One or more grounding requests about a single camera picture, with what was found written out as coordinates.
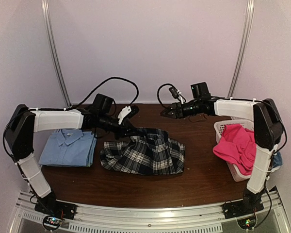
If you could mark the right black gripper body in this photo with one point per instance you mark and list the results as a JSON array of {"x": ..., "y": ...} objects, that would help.
[{"x": 183, "y": 113}]

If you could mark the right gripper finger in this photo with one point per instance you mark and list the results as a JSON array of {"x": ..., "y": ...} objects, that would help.
[
  {"x": 166, "y": 114},
  {"x": 169, "y": 109}
]

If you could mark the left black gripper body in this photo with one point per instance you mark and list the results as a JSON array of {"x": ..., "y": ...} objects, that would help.
[{"x": 122, "y": 128}]

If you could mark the black white plaid shirt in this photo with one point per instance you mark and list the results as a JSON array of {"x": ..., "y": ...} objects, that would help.
[{"x": 152, "y": 152}]

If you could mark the pink shirt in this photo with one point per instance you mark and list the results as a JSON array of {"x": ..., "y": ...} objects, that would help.
[{"x": 237, "y": 147}]

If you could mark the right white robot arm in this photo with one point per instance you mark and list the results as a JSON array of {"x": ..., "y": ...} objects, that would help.
[{"x": 268, "y": 126}]

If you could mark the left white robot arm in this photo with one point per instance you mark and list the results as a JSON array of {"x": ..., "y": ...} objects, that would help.
[{"x": 18, "y": 134}]

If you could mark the white plastic laundry basket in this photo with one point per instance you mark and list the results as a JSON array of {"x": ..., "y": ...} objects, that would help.
[{"x": 219, "y": 127}]

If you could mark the folded light blue shirt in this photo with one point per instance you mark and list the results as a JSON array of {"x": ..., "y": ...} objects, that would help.
[{"x": 69, "y": 148}]

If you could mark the blue denim garment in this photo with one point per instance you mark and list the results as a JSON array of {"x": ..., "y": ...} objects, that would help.
[{"x": 277, "y": 162}]

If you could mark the left round circuit board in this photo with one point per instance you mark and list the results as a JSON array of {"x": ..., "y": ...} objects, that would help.
[{"x": 51, "y": 223}]

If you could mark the round circuit board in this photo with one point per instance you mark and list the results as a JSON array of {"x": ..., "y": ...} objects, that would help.
[
  {"x": 51, "y": 223},
  {"x": 247, "y": 223}
]

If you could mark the right round circuit board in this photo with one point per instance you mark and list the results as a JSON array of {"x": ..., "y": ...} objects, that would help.
[{"x": 247, "y": 223}]

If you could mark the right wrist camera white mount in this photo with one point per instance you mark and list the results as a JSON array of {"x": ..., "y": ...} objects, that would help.
[{"x": 177, "y": 94}]

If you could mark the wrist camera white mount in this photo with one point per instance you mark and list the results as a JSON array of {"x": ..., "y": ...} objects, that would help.
[
  {"x": 177, "y": 94},
  {"x": 127, "y": 112}
]

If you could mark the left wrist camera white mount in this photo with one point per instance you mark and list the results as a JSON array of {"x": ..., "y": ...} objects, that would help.
[{"x": 127, "y": 112}]

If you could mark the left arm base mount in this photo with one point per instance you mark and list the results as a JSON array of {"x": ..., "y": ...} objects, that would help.
[{"x": 61, "y": 210}]

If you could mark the front aluminium rail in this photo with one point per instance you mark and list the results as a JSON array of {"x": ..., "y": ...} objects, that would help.
[{"x": 209, "y": 218}]

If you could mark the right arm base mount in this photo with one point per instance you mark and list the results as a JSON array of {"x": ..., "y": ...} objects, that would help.
[{"x": 233, "y": 209}]

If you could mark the right aluminium frame post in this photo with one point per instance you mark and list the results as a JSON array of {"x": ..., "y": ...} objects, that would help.
[{"x": 247, "y": 26}]

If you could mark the aluminium frame post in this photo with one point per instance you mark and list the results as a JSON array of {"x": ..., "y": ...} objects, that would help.
[
  {"x": 53, "y": 51},
  {"x": 247, "y": 26}
]

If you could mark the left aluminium frame post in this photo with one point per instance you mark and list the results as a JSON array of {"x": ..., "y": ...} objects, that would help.
[{"x": 53, "y": 51}]

